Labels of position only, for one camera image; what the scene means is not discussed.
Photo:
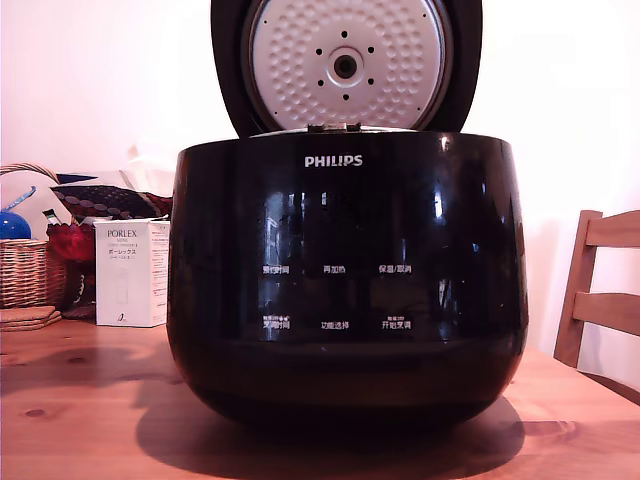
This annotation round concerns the cork coaster stack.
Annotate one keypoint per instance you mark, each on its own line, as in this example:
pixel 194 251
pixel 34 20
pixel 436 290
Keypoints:
pixel 27 320

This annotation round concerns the black Philips rice cooker body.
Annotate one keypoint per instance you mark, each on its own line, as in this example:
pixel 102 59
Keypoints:
pixel 350 225

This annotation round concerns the blue ball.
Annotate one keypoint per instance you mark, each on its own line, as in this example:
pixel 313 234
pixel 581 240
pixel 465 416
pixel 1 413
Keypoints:
pixel 12 226

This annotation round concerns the wooden chair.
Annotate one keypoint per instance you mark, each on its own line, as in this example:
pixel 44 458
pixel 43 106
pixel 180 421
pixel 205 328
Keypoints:
pixel 575 300

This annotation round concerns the colourful patterned bag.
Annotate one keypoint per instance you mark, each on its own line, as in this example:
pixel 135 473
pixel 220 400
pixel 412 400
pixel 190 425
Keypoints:
pixel 100 200

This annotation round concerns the blue printed strip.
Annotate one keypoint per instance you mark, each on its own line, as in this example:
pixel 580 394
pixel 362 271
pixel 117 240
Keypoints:
pixel 21 197

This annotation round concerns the white Porlex box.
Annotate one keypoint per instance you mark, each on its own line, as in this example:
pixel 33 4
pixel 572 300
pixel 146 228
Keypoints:
pixel 125 270

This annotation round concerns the black rice cooker lid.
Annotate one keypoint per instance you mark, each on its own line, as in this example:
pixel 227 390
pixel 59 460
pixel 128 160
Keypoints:
pixel 300 75

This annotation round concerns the metal inner pot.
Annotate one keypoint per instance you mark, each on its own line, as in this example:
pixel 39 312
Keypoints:
pixel 395 131

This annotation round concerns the green and white tube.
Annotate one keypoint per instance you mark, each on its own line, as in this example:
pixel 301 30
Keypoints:
pixel 50 216

